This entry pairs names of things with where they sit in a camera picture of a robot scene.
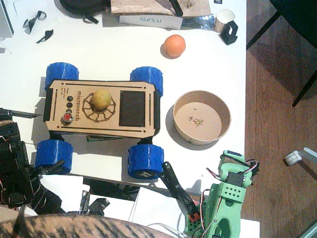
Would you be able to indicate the red button with grey tape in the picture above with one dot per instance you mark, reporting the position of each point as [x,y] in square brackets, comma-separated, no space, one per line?
[66,118]

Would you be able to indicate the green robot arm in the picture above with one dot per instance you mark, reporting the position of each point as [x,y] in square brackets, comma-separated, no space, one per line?
[227,203]

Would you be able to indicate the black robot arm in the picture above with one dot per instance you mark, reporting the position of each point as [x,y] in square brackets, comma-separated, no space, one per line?
[15,158]

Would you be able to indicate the white base board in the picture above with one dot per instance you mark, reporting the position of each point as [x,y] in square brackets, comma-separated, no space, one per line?
[250,228]

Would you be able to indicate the black patterned mat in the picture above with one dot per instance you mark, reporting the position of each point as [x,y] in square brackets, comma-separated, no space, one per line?
[111,186]

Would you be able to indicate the brown paper bowl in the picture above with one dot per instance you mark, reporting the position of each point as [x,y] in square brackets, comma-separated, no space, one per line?
[198,121]

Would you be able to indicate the black foil packet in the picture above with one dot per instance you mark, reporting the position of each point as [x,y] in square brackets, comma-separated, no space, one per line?
[84,202]
[100,205]

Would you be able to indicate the black rover display panel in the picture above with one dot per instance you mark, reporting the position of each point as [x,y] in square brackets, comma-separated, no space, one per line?
[132,108]

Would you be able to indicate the wooden rover chassis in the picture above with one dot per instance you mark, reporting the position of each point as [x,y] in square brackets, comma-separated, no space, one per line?
[99,129]

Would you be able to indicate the tabby cat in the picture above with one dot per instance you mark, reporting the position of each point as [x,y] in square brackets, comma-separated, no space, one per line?
[74,226]

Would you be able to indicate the white paper sheet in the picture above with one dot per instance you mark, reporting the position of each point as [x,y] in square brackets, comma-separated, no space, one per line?
[62,193]

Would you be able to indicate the yellow-green fruit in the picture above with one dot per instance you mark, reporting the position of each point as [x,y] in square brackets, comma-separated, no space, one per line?
[100,100]

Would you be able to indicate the white caster wheel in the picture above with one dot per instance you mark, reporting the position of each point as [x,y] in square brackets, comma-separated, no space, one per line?
[292,158]

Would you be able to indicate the orange fruit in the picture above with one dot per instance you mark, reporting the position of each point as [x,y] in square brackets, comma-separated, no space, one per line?
[174,45]

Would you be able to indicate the grey furniture leg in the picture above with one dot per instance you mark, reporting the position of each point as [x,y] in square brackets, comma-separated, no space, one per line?
[310,153]

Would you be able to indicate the white SUNLU box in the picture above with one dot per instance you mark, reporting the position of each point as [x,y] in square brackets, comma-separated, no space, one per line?
[148,21]

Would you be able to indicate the paper cup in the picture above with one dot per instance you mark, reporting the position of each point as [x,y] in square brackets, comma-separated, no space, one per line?
[224,17]

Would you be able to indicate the black bar on board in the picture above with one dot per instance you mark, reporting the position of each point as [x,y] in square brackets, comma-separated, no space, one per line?
[176,7]

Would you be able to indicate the brown wooden board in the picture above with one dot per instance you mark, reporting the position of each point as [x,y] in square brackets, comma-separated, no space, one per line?
[143,6]

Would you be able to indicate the small black label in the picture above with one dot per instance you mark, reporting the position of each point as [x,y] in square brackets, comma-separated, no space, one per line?
[218,1]

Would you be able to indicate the black curved plastic part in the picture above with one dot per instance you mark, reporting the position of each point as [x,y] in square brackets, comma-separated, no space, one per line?
[45,36]

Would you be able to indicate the black chair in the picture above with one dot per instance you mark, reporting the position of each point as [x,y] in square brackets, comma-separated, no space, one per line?
[297,10]

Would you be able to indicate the black round rocker switch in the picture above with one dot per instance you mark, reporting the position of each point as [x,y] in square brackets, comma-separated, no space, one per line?
[70,98]
[69,105]
[68,111]

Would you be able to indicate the black printed bracket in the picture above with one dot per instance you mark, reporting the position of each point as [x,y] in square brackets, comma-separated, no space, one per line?
[226,34]

